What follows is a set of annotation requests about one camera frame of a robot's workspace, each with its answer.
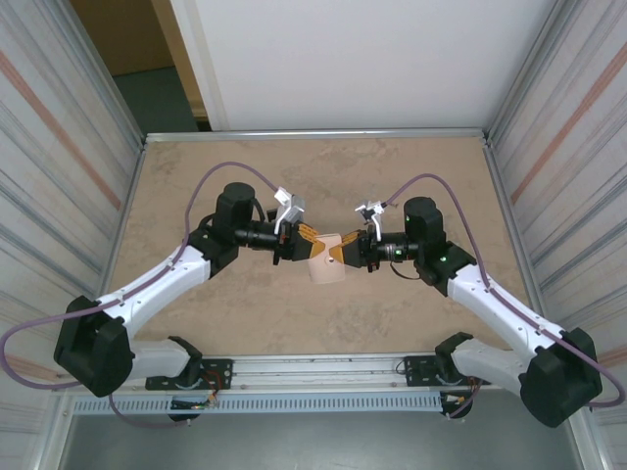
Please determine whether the aluminium table side bar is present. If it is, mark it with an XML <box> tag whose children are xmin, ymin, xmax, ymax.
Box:
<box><xmin>482</xmin><ymin>139</ymin><xmax>555</xmax><ymax>352</ymax></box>
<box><xmin>87</xmin><ymin>139</ymin><xmax>148</xmax><ymax>356</ymax></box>

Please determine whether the aluminium table edge bar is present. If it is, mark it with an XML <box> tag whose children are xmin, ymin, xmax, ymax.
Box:
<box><xmin>143</xmin><ymin>127</ymin><xmax>489</xmax><ymax>144</ymax></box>

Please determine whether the aluminium frame post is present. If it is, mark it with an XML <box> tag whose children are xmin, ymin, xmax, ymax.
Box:
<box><xmin>482</xmin><ymin>0</ymin><xmax>564</xmax><ymax>143</ymax></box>
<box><xmin>66</xmin><ymin>0</ymin><xmax>148</xmax><ymax>148</ymax></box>

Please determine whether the grey slotted cable duct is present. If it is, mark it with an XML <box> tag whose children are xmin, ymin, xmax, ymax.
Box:
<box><xmin>71</xmin><ymin>394</ymin><xmax>445</xmax><ymax>416</ymax></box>

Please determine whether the tan wooden door edge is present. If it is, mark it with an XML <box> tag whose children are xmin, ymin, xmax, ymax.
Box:
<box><xmin>150</xmin><ymin>0</ymin><xmax>211</xmax><ymax>119</ymax></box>

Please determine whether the small green circuit board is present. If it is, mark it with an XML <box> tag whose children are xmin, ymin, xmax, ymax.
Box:
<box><xmin>169</xmin><ymin>391</ymin><xmax>220</xmax><ymax>410</ymax></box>

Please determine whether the beige leather card holder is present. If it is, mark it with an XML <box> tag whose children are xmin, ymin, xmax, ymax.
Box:
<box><xmin>307</xmin><ymin>233</ymin><xmax>348</xmax><ymax>287</ymax></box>

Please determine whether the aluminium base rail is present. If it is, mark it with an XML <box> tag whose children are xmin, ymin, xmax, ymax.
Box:
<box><xmin>51</xmin><ymin>350</ymin><xmax>589</xmax><ymax>396</ymax></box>

